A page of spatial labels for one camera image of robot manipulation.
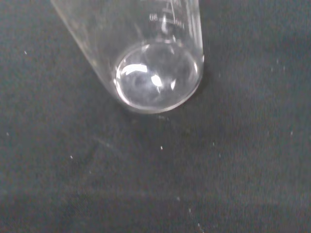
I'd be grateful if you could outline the black bench cloth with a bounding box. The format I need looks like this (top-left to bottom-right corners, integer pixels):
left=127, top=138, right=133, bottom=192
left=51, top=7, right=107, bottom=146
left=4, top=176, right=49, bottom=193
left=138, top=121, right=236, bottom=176
left=0, top=0, right=311, bottom=233

